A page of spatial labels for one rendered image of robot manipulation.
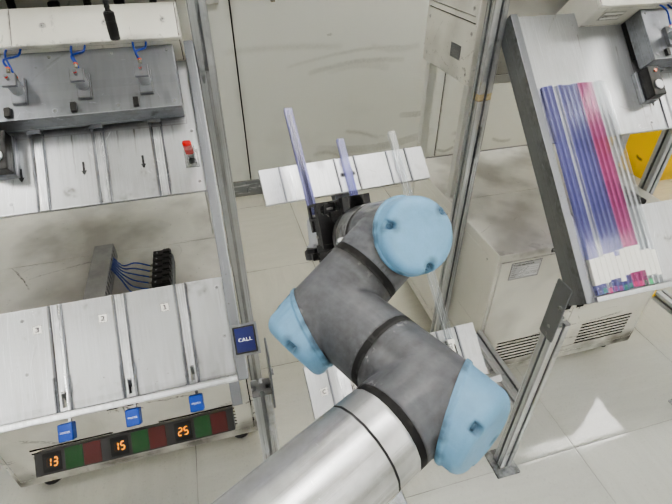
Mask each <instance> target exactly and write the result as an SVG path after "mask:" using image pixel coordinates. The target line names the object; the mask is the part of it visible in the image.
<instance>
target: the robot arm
mask: <svg viewBox="0 0 672 504"><path fill-rule="evenodd" d="M312 207H314V212H315V215H312V211H311V208H312ZM307 211H308V216H309V218H308V220H307V228H308V237H309V245H308V246H307V248H306V249H307V250H306V251H305V257H306V260H307V261H316V260H319V264H318V265H317V267H316V268H315V269H314V270H313V271H312V272H311V273H310V274H309V275H308V276H307V277H306V278H305V279H304V280H303V281H302V282H301V283H300V284H299V285H298V286H297V287H296V288H293V289H292V290H291V291H290V294H289V295H288V296H287V297H286V298H285V299H284V301H283V302H282V303H281V304H280V305H279V306H278V308H277V310H276V311H275V312H274V313H273V315H272V316H271V317H270V319H269V323H268V326H269V330H270V332H271V334H272V335H273V336H274V337H275V338H276V339H277V340H278V341H279V342H280V343H281V344H282V345H283V346H284V347H285V348H286V349H287V350H288V351H289V352H290V353H291V354H292V355H293V356H294V357H296V358H297V359H298V360H299V361H300V362H301V363H302V364H303V365H304V366H305V367H306V368H307V369H309V370H310V371H311V372H312V373H314V374H316V375H320V374H323V373H324V372H325V371H326V370H327V369H328V368H329V367H332V366H333V365H334V366H335V367H336V368H337V369H338V370H340V371H341V372H342V373H343V374H344V375H345V376H346V377H347V378H348V379H349V380H351V381H352V382H353V383H354V384H355V385H356V386H357V387H358V388H356V389H354V390H353V391H352V392H351V393H349V394H348V395H347V396H346V397H344V398H343V399H342V400H341V401H339V402H338V403H337V404H335V405H334V406H333V407H332V408H330V409H329V410H328V411H327V412H325V413H324V414H323V415H322V416H320V417H319V418H318V419H317V420H315V421H314V422H313V423H311V424H310V425H309V426H308V427H306V428H305V429H304V430H303V431H301V432H300V433H299V434H298V435H296V436H295V437H294V438H293V439H291V440H290V441H289V442H288V443H286V444H285V445H284V446H282V447H281V448H280V449H279V450H277V451H276V452H275V453H274V454H272V455H271V456H270V457H269V458H267V459H266V460H265V461H264V462H262V463H261V464H260V465H259V466H257V467H256V468H255V469H253V470H252V471H251V472H250V473H248V474H247V475H246V476H245V477H243V478H242V479H241V480H240V481H238V482H237V483H236V484H235V485H233V486H232V487H231V488H230V489H228V490H227V491H226V492H224V493H223V494H222V495H221V496H219V497H218V498H217V499H216V500H214V501H213V502H212V503H211V504H388V503H389V502H390V501H391V500H392V499H393V498H394V497H395V496H396V495H397V494H398V493H399V492H400V491H401V490H402V489H403V488H404V487H405V486H406V485H407V484H408V483H409V482H410V481H411V480H412V479H413V478H414V477H415V476H416V475H417V474H418V473H419V472H420V471H421V470H422V469H423V468H424V467H425V466H426V465H427V464H428V463H429V462H430V461H431V460H432V459H434V462H435V463H436V464H437V465H438V466H443V467H444V468H445V469H446V470H448V471H449V472H450V473H452V474H456V475H458V474H463V473H465V472H467V471H468V470H469V469H470V468H471V467H472V466H474V465H476V464H477V463H478V462H479V460H480V459H481V458H482V457H483V456H484V455H485V454H486V452H487V451H488V450H489V449H490V447H491V446H492V445H493V443H494V442H495V440H496V439H497V438H498V436H499V434H500V433H501V431H502V429H503V427H504V425H505V423H506V421H507V419H508V416H509V413H510V399H509V396H508V394H507V393H506V391H505V390H504V389H503V388H502V387H500V386H499V385H498V384H497V383H495V382H494V381H493V380H492V379H490V378H489V377H488V376H487V375H485V374H484V373H483V372H482V371H480V370H479V369H478V368H477V367H475V366H474V365H473V362H472V361H471V360H470V359H468V358H467V359H465V358H463V357H462V356H460V355H459V354H458V353H456V352H455V351H454V350H452V349H451V348H449V347H448V346H447V345H445V344H444V343H442V342H441V341H440V340H438V339H437V338H436V337H434V336H433V335H431V334H430V333H429V332H427V331H426V330H425V329H423V328H422V327H420V326H419V325H418V324H416V323H415V322H414V321H412V320H411V319H410V318H409V317H407V316H406V315H405V314H403V313H402V312H400V311H399V310H398V309H396V308H395V307H394V306H392V305H391V304H389V303H388V301H389V300H390V299H391V298H392V297H393V296H394V294H395V293H396V292H397V291H398V289H399V288H400V287H401V286H402V285H403V284H404V283H405V282H406V280H407V279H408V278H409V277H416V276H420V275H424V274H427V273H430V272H432V271H434V270H436V269H437V268H438V267H439V266H440V265H442V263H443V262H444V261H445V260H446V258H447V256H448V254H449V252H450V249H451V246H452V239H453V233H452V226H451V223H450V220H449V218H448V216H447V214H446V212H445V211H444V210H443V208H442V207H441V206H439V205H438V204H437V203H436V202H434V201H433V200H431V199H429V198H426V197H423V196H406V195H397V196H393V197H390V198H388V199H387V200H382V201H377V202H373V203H371V201H370V195H369V193H365V194H359V195H353V196H347V197H341V198H338V200H332V201H327V202H321V203H315V204H312V205H309V206H307ZM327 214H328V215H327ZM328 216H329V217H328Z"/></svg>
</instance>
